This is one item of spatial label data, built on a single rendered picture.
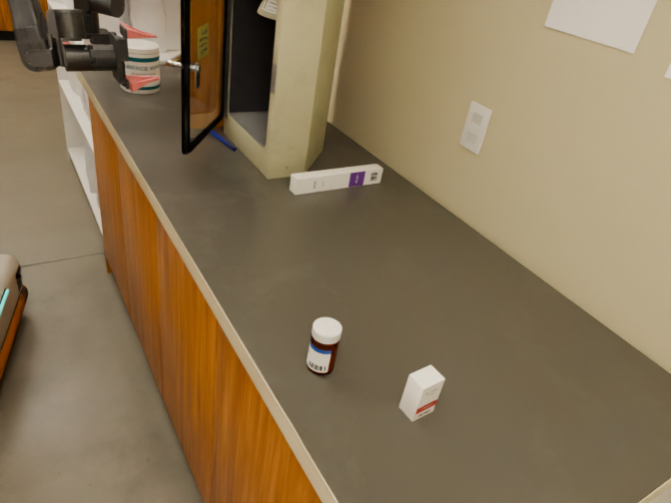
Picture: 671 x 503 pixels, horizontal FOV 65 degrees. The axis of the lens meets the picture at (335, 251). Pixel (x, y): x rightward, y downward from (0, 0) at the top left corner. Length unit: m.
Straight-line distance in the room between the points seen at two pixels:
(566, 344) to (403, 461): 0.45
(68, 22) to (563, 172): 1.11
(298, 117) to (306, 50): 0.16
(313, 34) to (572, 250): 0.77
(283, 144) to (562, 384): 0.86
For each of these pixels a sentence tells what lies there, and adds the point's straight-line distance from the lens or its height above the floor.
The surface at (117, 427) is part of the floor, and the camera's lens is 2.00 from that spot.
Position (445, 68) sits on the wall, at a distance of 1.47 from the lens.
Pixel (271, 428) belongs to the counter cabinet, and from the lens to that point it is 0.96.
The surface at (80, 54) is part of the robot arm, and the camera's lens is 1.35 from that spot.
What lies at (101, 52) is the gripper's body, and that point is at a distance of 1.36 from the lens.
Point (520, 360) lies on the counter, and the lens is 1.02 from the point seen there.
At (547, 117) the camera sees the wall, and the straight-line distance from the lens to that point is 1.26.
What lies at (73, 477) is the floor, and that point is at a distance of 1.92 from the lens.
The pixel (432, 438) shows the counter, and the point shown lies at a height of 0.94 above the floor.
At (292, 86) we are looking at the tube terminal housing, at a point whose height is 1.19.
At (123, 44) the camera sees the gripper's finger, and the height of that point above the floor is 1.24.
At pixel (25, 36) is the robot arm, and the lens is 1.37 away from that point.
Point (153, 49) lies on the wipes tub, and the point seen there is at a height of 1.09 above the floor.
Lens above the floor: 1.56
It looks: 33 degrees down
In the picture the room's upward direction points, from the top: 10 degrees clockwise
